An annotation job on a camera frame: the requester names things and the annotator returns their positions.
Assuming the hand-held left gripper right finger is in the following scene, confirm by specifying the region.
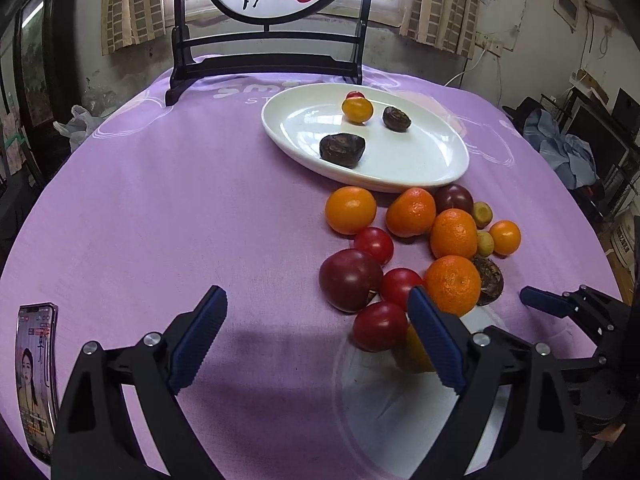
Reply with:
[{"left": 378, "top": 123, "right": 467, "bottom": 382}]
[{"left": 406, "top": 286, "right": 583, "bottom": 480}]

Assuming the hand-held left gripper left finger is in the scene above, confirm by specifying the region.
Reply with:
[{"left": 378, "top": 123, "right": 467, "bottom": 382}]
[{"left": 51, "top": 285, "right": 228, "bottom": 480}]

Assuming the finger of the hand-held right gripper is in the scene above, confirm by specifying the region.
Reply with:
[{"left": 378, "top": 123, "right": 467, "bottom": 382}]
[
  {"left": 519, "top": 284, "right": 632, "bottom": 347},
  {"left": 557, "top": 352, "right": 621, "bottom": 386}
]

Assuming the yellow-green tomato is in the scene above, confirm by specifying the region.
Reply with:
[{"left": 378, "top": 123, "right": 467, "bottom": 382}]
[{"left": 395, "top": 325, "right": 438, "bottom": 373}]

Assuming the orange tomato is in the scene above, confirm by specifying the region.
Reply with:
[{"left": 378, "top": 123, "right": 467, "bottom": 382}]
[{"left": 489, "top": 220, "right": 522, "bottom": 257}]

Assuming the large dark red tomato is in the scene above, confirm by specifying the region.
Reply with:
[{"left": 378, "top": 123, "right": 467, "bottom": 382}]
[{"left": 319, "top": 248, "right": 385, "bottom": 314}]

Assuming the smooth orange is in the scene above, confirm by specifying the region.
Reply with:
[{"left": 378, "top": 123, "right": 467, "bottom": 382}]
[{"left": 325, "top": 186, "right": 378, "bottom": 236}]

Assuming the white oval plate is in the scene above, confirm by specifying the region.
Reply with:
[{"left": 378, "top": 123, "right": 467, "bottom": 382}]
[{"left": 261, "top": 83, "right": 471, "bottom": 194}]

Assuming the white sack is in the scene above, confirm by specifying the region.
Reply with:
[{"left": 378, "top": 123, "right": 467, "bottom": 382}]
[{"left": 607, "top": 210, "right": 640, "bottom": 286}]

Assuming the purple tablecloth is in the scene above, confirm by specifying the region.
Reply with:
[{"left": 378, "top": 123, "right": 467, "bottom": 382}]
[{"left": 0, "top": 55, "right": 626, "bottom": 480}]

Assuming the blue clothes pile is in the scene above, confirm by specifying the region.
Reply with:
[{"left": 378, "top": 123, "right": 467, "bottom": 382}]
[{"left": 527, "top": 109, "right": 601, "bottom": 191}]

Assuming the smartphone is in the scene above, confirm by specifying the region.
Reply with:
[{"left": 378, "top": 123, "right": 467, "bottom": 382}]
[{"left": 15, "top": 302, "right": 60, "bottom": 466}]

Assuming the large dark water chestnut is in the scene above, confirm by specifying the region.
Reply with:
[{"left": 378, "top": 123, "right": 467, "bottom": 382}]
[{"left": 319, "top": 132, "right": 366, "bottom": 168}]

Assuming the cardboard box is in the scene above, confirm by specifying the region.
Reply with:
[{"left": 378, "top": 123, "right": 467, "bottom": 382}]
[{"left": 570, "top": 67, "right": 611, "bottom": 106}]

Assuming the small dark water chestnut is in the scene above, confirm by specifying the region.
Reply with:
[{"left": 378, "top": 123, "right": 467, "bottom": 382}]
[{"left": 382, "top": 106, "right": 412, "bottom": 131}]

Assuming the yellow-orange tomato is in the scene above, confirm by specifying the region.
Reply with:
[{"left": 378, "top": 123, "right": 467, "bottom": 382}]
[{"left": 342, "top": 97, "right": 374, "bottom": 124}]

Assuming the white plastic bag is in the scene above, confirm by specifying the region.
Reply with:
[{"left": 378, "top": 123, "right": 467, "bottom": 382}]
[{"left": 53, "top": 105, "right": 103, "bottom": 153}]

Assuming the black decorative screen stand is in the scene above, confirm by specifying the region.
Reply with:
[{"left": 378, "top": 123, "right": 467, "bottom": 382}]
[{"left": 165, "top": 0, "right": 377, "bottom": 107}]

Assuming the dark wooden cabinet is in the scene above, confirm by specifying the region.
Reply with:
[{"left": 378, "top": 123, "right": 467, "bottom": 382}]
[{"left": 12, "top": 0, "right": 81, "bottom": 186}]

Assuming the beige checked curtain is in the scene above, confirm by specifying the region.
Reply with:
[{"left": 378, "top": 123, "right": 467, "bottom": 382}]
[
  {"left": 398, "top": 0, "right": 483, "bottom": 58},
  {"left": 101, "top": 0, "right": 167, "bottom": 56}
]

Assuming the white cable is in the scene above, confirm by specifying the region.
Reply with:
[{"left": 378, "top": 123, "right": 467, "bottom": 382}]
[{"left": 442, "top": 47, "right": 488, "bottom": 88}]

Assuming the wall vent frame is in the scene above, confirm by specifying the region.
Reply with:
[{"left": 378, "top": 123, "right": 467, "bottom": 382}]
[{"left": 557, "top": 0, "right": 581, "bottom": 26}]

